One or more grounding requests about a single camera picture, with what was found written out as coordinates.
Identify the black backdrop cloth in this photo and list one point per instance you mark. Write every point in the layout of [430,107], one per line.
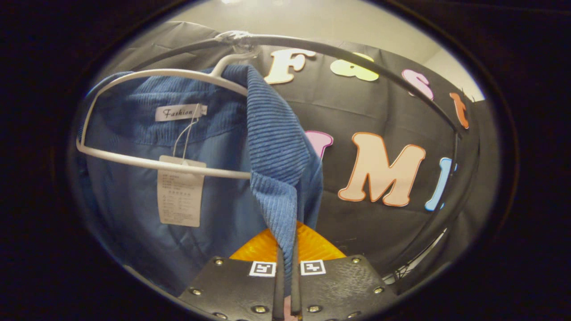
[357,107]

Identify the white plastic clothes hanger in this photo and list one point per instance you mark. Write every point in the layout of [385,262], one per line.
[134,159]

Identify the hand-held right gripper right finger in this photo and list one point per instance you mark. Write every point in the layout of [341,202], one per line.
[339,285]

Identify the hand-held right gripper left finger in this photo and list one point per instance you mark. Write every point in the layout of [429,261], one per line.
[241,285]

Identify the black clothes rack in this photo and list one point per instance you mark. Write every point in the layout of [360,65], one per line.
[357,55]

